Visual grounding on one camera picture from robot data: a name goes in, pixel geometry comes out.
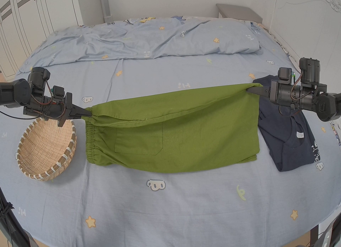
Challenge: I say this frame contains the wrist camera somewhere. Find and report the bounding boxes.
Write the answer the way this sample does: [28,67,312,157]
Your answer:
[277,67,294,84]
[51,85,66,101]

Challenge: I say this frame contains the black cable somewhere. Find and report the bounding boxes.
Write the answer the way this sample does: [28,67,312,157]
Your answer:
[279,105,303,118]
[0,111,40,120]

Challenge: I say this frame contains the grey bedside table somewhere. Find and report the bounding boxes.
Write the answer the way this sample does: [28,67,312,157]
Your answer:
[216,3,263,22]

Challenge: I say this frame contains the green shorts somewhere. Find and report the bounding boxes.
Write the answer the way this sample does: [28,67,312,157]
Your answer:
[85,83,261,174]

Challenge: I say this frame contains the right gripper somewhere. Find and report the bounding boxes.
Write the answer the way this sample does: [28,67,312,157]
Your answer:
[269,79,317,109]

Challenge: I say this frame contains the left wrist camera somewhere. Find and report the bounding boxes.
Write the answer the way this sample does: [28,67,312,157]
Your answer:
[51,85,66,101]

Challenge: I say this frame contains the white wardrobe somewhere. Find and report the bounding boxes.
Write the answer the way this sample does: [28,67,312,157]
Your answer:
[0,0,83,78]

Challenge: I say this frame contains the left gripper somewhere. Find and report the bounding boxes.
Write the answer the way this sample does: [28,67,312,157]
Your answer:
[40,93,73,128]

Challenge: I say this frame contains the round woven basket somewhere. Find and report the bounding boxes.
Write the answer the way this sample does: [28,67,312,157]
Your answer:
[17,117,78,182]

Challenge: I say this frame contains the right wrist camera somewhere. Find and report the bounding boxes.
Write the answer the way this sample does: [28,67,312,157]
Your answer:
[277,67,294,84]

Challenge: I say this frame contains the dark blue T-shirt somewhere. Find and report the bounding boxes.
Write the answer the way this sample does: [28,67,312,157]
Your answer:
[252,75,323,172]

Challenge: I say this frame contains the pale blue quilt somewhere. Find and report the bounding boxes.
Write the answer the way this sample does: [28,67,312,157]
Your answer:
[17,15,264,66]

